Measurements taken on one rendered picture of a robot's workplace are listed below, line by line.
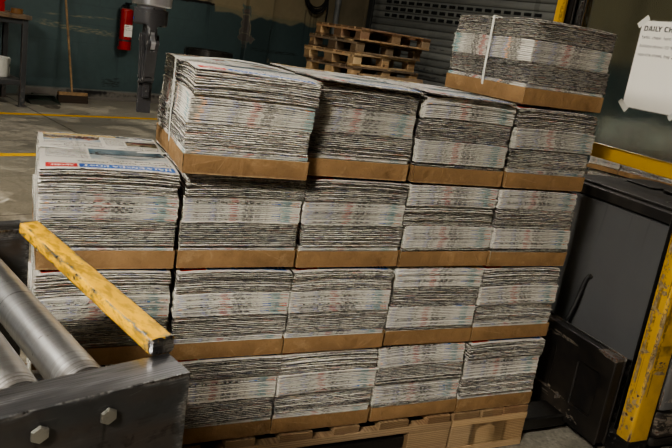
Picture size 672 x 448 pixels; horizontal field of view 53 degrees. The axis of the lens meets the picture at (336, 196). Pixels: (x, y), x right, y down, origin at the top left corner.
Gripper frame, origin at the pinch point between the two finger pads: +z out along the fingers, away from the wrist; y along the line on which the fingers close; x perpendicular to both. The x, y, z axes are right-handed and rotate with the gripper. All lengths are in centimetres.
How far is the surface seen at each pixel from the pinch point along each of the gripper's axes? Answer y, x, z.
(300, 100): -23.3, -29.6, -5.7
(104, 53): 694, -68, 41
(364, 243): -18, -55, 29
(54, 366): -94, 22, 17
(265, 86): -23.1, -21.2, -7.8
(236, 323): -18, -23, 50
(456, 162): -19, -77, 6
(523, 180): -19, -101, 10
